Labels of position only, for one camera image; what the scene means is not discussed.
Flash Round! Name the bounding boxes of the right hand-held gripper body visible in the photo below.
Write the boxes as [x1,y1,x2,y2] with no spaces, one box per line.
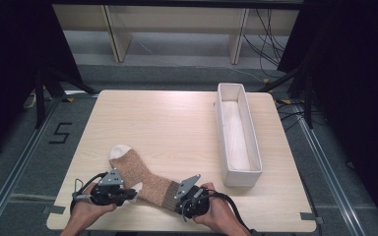
[173,173,212,219]

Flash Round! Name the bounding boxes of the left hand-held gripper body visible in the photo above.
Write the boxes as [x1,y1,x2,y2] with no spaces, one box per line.
[90,167,128,207]

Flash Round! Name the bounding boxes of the brown sock labelled cuff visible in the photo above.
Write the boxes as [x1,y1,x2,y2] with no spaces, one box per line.
[129,182,144,204]

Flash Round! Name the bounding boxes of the brown sock plain cuff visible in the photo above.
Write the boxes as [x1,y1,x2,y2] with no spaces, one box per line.
[108,144,182,210]

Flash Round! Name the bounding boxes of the long white storage box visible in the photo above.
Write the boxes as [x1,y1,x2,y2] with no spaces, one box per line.
[215,83,264,189]

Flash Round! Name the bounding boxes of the person's right hand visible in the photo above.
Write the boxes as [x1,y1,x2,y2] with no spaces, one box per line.
[192,182,244,232]

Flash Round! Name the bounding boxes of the person's left hand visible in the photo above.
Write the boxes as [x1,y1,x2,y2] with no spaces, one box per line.
[68,182,118,231]

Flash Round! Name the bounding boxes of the grey tape piece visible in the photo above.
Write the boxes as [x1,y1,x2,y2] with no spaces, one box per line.
[299,211,325,226]
[42,205,67,216]

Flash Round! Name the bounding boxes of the black metal stand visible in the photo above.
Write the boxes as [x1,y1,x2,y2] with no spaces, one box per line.
[259,63,315,130]
[33,65,100,130]

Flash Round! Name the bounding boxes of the dark curtain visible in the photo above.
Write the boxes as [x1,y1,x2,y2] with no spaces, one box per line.
[277,0,378,227]
[0,0,84,165]

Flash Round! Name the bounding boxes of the beige wooden shelf unit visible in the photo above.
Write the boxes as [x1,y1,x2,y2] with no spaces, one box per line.
[52,4,300,65]

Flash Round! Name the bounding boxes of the left hand-held gripper cable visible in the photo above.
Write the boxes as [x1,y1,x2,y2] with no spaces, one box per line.
[70,171,108,214]

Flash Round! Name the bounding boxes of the hand-held gripper cable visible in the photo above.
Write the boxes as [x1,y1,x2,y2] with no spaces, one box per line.
[70,171,108,214]
[179,189,254,234]

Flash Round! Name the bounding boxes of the right hand-held gripper cable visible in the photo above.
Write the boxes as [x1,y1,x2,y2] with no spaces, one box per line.
[179,189,254,234]

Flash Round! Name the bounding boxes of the metal floor rail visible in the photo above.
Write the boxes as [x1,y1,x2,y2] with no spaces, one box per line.
[0,94,63,236]
[294,104,366,236]

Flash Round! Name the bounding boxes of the black floor cables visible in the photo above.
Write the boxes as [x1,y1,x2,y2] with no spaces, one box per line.
[275,101,326,132]

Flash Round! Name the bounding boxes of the thin white floor cable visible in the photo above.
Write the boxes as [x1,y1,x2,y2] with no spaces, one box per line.
[222,65,267,83]

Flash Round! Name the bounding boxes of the hanging black cables bundle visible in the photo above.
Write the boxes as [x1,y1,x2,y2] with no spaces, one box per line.
[242,9,288,80]

